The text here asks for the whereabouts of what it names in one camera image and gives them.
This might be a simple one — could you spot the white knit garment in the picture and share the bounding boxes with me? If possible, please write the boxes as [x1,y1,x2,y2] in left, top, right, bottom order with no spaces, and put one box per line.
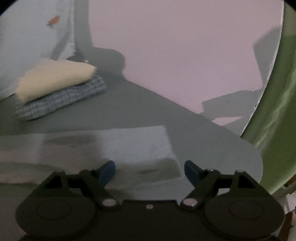
[1,126,183,189]

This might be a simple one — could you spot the green fabric curtain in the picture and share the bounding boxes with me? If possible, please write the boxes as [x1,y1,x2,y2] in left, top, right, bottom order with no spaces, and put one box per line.
[242,3,295,194]

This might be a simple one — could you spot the blue checked folded garment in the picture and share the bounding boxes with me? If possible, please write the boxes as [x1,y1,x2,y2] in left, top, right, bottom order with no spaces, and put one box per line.
[15,74,107,121]

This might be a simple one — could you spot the cream folded garment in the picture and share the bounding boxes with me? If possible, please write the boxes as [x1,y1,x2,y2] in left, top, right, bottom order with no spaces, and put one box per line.
[15,58,96,103]

